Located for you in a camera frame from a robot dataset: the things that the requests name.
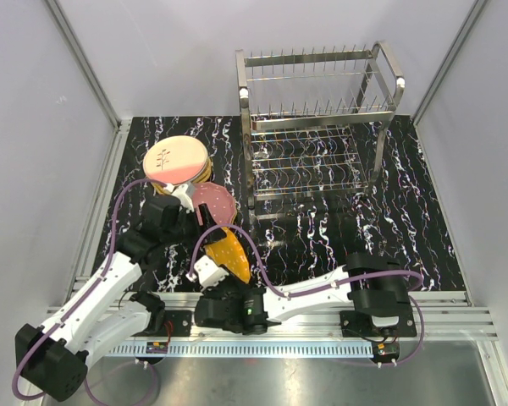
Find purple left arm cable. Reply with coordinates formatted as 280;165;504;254
9;178;183;401

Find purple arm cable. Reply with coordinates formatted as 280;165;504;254
187;223;427;367
9;178;183;401

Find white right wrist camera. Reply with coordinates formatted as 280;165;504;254
186;255;229;292

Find tan plates under leaf plate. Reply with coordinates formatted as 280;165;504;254
152;157;213;195

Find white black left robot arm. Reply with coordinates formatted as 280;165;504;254
12;195;215;402

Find beige pink leaf plate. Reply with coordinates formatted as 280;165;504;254
143;135;208;184

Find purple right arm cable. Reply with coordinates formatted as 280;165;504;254
187;223;427;367

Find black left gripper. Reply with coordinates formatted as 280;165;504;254
163;204;227;249

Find pink dotted scalloped plate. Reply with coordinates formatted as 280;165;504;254
192;182;237;225

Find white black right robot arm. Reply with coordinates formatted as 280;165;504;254
191;253;411;336

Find orange dotted scalloped plate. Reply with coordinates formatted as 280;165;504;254
204;228;251;284

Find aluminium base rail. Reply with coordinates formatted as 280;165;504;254
40;291;500;339

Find stainless steel dish rack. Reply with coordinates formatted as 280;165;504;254
235;41;406;218

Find white slotted cable duct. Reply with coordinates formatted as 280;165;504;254
110;340;373;359

